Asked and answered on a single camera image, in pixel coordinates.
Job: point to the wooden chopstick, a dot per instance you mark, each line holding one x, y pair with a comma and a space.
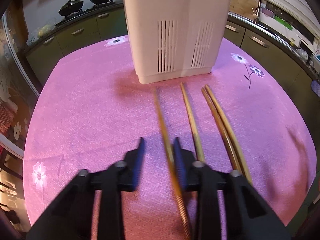
193, 127
238, 151
223, 132
171, 166

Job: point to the green kitchen cabinets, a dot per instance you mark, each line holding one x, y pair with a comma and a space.
86, 28

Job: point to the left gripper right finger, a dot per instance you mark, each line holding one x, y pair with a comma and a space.
248, 215

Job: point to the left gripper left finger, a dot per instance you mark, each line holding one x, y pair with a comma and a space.
70, 214

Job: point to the wooden cutting board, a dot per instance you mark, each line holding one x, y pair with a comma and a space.
243, 8

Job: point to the pink embroidered tablecloth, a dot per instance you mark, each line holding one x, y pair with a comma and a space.
93, 109

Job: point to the black wok with lid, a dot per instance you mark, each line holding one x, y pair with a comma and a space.
71, 7

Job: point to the white plastic utensil holder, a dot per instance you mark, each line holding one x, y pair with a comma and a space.
174, 38

